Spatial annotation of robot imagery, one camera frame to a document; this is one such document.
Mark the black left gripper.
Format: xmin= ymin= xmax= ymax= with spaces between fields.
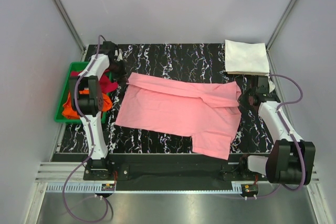
xmin=107 ymin=59 xmax=128 ymax=83

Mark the pink t shirt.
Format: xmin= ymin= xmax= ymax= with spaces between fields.
xmin=115 ymin=73 xmax=242 ymax=160

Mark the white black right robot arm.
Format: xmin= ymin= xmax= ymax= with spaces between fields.
xmin=238 ymin=76 xmax=316 ymax=191

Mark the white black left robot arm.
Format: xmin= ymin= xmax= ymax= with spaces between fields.
xmin=69 ymin=41 xmax=126 ymax=180

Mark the white folded cloth stack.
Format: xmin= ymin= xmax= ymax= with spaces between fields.
xmin=225 ymin=40 xmax=270 ymax=75

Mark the magenta t shirt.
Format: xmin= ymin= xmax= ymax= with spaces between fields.
xmin=67 ymin=71 xmax=118 ymax=96

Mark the wooden board under cloth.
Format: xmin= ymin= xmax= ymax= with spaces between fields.
xmin=227 ymin=71 xmax=269 ymax=76

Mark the green plastic bin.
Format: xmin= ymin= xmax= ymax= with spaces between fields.
xmin=55 ymin=61 xmax=112 ymax=124

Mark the orange t shirt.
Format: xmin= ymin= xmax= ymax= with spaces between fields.
xmin=61 ymin=90 xmax=112 ymax=120

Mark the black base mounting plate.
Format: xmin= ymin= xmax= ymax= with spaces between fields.
xmin=83 ymin=154 xmax=262 ymax=193

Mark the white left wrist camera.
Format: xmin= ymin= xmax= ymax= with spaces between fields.
xmin=114 ymin=49 xmax=123 ymax=62

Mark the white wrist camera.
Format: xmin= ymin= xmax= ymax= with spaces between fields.
xmin=268 ymin=75 xmax=275 ymax=93
xmin=114 ymin=49 xmax=123 ymax=62

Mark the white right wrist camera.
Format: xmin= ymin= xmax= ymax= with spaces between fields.
xmin=268 ymin=75 xmax=275 ymax=93

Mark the right aluminium corner post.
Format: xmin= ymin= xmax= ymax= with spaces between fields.
xmin=265 ymin=0 xmax=315 ymax=51

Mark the aluminium corner post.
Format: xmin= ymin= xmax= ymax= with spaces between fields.
xmin=265 ymin=0 xmax=315 ymax=51
xmin=52 ymin=0 xmax=86 ymax=53

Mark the left aluminium corner post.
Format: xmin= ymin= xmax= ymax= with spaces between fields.
xmin=52 ymin=0 xmax=86 ymax=53

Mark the aluminium front frame rail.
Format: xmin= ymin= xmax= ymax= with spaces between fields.
xmin=34 ymin=162 xmax=323 ymax=196

